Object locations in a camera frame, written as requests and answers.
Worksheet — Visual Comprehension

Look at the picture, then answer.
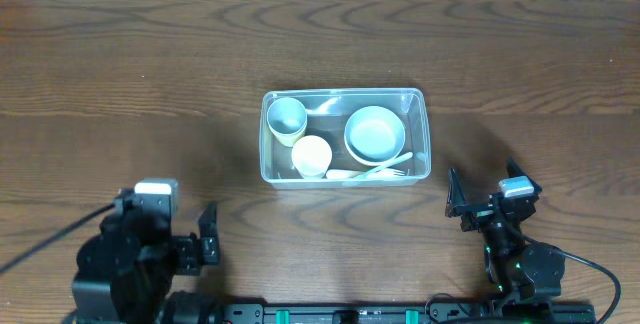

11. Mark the pink plastic fork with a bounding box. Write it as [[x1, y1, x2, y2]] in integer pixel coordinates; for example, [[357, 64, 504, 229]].
[[325, 168, 405, 180]]

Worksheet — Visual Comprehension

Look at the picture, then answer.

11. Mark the mint green plastic spoon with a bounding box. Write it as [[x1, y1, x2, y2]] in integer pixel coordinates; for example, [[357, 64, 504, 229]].
[[356, 152, 413, 179]]

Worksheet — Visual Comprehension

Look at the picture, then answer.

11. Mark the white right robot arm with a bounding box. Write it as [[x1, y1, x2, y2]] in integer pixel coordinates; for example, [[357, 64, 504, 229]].
[[222, 159, 567, 323]]

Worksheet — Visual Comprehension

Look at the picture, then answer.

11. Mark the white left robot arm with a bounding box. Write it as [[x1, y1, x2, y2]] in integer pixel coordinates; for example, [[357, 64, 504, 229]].
[[72, 204, 224, 323]]

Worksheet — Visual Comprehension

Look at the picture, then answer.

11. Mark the yellow plastic bowl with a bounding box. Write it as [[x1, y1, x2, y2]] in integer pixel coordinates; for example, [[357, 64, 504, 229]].
[[347, 146, 399, 166]]

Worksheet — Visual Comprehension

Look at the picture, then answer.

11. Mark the cream white plastic cup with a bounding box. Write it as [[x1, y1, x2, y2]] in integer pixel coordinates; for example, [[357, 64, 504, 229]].
[[291, 135, 333, 179]]

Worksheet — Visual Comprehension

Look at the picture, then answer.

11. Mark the clear plastic container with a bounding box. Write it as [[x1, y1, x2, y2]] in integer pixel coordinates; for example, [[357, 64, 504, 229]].
[[259, 88, 431, 189]]

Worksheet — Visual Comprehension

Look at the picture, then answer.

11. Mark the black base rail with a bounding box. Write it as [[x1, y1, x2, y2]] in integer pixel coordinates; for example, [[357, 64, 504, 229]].
[[221, 299, 597, 324]]

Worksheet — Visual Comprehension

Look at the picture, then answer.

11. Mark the yellow plastic cup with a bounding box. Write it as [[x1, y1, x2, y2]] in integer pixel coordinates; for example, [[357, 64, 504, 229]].
[[271, 127, 306, 148]]

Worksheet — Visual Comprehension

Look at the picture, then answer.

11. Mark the grey plastic cup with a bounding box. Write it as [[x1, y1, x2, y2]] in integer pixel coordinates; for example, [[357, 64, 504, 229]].
[[267, 98, 307, 136]]

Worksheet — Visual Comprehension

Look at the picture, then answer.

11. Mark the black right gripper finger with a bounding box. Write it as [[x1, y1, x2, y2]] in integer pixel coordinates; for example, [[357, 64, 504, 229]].
[[445, 167, 467, 218], [506, 157, 542, 194]]

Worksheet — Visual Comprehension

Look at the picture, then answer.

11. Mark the grey plastic bowl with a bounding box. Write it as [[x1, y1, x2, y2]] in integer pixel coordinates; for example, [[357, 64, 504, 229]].
[[344, 106, 406, 154]]

